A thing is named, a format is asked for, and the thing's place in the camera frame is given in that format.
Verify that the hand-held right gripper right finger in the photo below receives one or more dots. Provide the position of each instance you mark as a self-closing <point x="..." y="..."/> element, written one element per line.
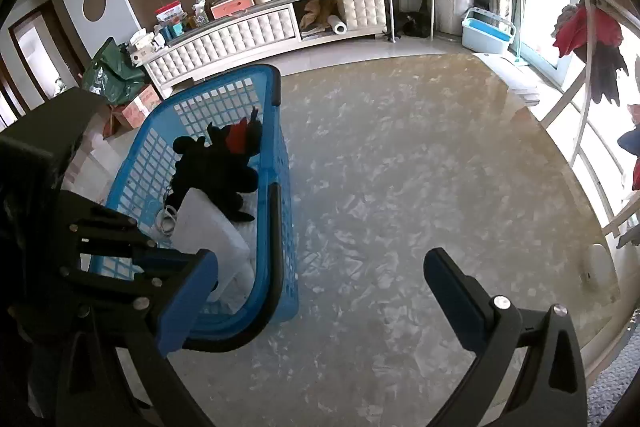
<point x="452" y="302"/>

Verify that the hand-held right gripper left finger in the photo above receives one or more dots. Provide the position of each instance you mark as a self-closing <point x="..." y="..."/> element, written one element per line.
<point x="185" y="302"/>

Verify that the black plush toy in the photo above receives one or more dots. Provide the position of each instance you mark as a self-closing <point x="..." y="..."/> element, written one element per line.
<point x="215" y="172"/>

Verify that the white tufted television cabinet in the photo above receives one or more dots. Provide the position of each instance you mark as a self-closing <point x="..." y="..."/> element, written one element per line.
<point x="225" y="42"/>

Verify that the white paper roll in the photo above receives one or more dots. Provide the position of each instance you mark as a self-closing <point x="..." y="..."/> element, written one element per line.
<point x="337" y="27"/>

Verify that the white tissue box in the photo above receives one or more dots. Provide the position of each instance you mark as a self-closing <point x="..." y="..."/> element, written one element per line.
<point x="142" y="42"/>

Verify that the pink box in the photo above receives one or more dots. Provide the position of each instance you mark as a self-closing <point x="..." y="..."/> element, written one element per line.
<point x="232" y="7"/>

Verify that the blue plastic basket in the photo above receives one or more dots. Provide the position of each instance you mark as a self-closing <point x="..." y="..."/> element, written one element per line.
<point x="270" y="257"/>

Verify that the red printed cardboard box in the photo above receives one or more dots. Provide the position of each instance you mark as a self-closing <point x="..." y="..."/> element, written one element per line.
<point x="137" y="109"/>

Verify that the white clothes drying rack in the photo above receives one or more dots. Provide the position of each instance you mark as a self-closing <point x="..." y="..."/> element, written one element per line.
<point x="590" y="32"/>

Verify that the white round device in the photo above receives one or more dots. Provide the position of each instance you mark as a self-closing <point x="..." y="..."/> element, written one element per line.
<point x="599" y="266"/>

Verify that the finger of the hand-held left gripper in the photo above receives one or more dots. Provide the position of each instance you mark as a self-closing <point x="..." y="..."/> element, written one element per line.
<point x="125" y="277"/>
<point x="105" y="219"/>

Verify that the green plastic bag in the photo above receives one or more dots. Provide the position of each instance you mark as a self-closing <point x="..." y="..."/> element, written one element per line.
<point x="112" y="74"/>

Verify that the blue and red hanging garment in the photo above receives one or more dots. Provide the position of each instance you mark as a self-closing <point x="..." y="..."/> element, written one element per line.
<point x="631" y="142"/>

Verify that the black bag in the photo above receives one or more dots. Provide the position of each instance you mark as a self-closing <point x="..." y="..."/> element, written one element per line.
<point x="417" y="25"/>

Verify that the blue and white bucket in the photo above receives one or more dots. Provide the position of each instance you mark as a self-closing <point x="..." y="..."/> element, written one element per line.
<point x="487" y="34"/>

